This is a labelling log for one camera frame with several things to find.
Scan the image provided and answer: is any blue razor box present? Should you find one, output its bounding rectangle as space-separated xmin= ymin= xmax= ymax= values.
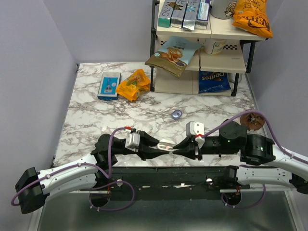
xmin=97 ymin=72 xmax=121 ymax=101

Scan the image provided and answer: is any orange honey dijon chip bag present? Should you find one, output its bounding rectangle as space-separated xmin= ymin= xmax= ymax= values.
xmin=232 ymin=0 xmax=273 ymax=39

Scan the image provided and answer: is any blue Doritos bag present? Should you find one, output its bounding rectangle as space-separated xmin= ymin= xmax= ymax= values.
xmin=198 ymin=71 xmax=231 ymax=94

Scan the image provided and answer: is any white mug on shelf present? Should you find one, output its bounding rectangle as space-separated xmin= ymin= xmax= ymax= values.
xmin=204 ymin=38 xmax=227 ymax=55

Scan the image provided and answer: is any blue white box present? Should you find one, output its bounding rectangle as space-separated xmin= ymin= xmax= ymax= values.
xmin=195 ymin=0 xmax=211 ymax=30

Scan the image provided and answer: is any teal toothpaste box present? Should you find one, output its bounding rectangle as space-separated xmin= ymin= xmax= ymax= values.
xmin=158 ymin=0 xmax=176 ymax=28

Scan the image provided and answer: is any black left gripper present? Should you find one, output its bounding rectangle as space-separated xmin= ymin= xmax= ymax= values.
xmin=114 ymin=131 xmax=169 ymax=162

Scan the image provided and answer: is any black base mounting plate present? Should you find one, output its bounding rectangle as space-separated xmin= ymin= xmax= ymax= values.
xmin=94 ymin=166 xmax=240 ymax=201

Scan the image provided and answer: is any orange snack bag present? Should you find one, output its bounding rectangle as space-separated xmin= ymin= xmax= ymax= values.
xmin=116 ymin=69 xmax=151 ymax=101

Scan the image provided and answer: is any white printed cup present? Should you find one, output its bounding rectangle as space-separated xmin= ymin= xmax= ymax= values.
xmin=210 ymin=0 xmax=238 ymax=19

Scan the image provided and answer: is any purple earbud charging case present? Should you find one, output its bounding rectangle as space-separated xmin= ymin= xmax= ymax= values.
xmin=171 ymin=110 xmax=182 ymax=120

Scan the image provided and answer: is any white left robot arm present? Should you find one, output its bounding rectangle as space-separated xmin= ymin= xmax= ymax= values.
xmin=11 ymin=127 xmax=175 ymax=214

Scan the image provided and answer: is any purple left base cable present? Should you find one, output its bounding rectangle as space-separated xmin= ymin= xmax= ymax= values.
xmin=89 ymin=180 xmax=135 ymax=212

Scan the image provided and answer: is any white earbud case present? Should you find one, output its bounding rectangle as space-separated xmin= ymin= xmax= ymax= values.
xmin=156 ymin=139 xmax=176 ymax=152

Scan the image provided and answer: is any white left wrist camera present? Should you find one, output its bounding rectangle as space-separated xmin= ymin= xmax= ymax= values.
xmin=125 ymin=132 xmax=140 ymax=150

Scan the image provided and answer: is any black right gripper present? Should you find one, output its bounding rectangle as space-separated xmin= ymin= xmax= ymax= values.
xmin=172 ymin=136 xmax=238 ymax=161

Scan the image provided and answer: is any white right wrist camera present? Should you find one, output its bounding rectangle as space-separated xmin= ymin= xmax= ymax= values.
xmin=186 ymin=121 xmax=205 ymax=149

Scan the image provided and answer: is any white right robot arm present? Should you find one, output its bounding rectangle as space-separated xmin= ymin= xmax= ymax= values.
xmin=173 ymin=121 xmax=308 ymax=194

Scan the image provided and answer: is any teal gold chip bag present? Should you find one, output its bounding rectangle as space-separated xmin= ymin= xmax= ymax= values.
xmin=145 ymin=36 xmax=202 ymax=78

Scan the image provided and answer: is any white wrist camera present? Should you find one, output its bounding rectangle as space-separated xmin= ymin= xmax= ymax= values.
xmin=125 ymin=132 xmax=140 ymax=150
xmin=186 ymin=121 xmax=205 ymax=149

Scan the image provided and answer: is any black beige shelf rack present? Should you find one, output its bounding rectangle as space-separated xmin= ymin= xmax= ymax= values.
xmin=150 ymin=0 xmax=265 ymax=96

